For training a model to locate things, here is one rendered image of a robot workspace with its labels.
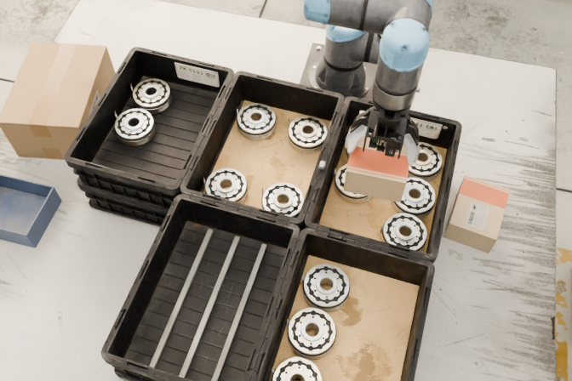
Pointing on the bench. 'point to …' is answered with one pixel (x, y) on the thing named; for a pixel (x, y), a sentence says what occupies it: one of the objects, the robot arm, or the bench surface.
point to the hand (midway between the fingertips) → (380, 151)
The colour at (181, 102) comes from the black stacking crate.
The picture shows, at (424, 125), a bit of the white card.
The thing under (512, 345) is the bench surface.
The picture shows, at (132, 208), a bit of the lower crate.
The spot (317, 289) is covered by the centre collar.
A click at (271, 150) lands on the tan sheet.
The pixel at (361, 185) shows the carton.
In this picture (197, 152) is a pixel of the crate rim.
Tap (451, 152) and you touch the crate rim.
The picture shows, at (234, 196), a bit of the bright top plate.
